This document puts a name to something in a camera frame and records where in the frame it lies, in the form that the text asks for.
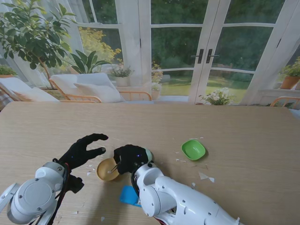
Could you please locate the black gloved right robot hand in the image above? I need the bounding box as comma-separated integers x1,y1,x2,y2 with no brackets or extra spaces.
113,144,152,175

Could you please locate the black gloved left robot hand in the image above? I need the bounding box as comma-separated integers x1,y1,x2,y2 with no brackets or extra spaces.
58,133,109,170

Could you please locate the blue pill box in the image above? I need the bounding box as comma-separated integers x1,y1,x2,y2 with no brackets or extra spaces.
119,185,143,208

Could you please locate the pale green ceramic bowl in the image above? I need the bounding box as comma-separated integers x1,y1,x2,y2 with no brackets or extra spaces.
144,148,155,163

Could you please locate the yellow plastic dish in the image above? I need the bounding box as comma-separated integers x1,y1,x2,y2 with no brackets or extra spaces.
97,158,120,182

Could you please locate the green plastic dish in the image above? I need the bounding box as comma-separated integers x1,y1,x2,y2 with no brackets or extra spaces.
181,140,206,161

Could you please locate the white cushion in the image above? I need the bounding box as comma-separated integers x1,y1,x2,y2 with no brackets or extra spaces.
74,82,121,103

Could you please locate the yellow flowering potted plant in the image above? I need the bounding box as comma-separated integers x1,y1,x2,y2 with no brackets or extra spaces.
151,62,164,100

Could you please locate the flowering plant in white pot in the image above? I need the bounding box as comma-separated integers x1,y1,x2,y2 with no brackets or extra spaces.
110,67,135,87

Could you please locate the broad-leaf green plant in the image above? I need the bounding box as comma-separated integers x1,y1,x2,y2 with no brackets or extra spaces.
70,50,111,75

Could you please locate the white flower bush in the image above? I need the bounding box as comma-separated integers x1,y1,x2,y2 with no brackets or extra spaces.
199,88,235,105

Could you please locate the small potted green plant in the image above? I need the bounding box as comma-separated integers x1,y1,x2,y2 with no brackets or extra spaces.
0,65,17,79

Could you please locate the white french door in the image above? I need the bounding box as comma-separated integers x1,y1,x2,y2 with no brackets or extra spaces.
138,0,213,104
199,0,289,105

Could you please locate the tall leafy potted tree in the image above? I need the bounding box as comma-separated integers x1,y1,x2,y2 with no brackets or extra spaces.
0,0,78,90

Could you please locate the terracotta potted plant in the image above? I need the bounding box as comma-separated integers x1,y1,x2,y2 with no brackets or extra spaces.
280,57,300,90

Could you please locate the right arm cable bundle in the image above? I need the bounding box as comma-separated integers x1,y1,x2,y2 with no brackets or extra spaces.
130,172,141,197

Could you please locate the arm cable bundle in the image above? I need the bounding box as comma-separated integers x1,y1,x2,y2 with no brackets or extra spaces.
130,172,141,197
50,163,71,223

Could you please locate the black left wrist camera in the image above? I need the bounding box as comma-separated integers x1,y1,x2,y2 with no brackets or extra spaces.
67,174,85,194

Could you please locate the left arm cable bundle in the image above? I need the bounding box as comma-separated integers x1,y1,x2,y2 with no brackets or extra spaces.
50,163,71,223

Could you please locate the white lounge chair wooden frame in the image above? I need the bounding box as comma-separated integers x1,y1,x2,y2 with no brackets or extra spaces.
0,77,59,103
49,72,153,104

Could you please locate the black door handle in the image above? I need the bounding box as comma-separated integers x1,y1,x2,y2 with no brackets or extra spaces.
191,49,204,64
206,49,220,64

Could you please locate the wooden armchair frame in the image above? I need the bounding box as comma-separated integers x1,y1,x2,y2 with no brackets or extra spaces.
270,96,300,108

